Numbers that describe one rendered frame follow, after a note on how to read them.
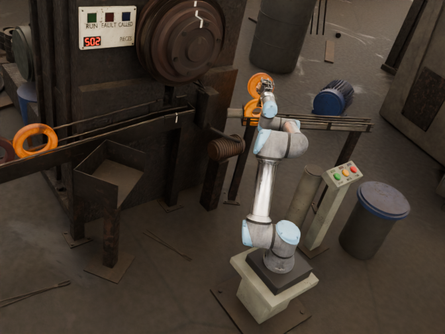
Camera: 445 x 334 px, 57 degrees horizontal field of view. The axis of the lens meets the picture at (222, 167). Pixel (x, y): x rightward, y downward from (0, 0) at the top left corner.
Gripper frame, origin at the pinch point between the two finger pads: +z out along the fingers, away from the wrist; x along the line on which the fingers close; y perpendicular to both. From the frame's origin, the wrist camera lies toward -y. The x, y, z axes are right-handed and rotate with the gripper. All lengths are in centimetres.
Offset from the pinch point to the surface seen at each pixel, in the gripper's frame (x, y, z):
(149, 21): 66, 35, -34
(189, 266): 26, -84, -71
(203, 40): 41, 31, -31
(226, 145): 14.5, -33.1, -20.8
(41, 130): 105, -10, -65
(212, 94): 28.7, -5.8, -13.1
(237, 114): 11.3, -17.2, -10.4
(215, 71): 28.0, 1.4, 0.7
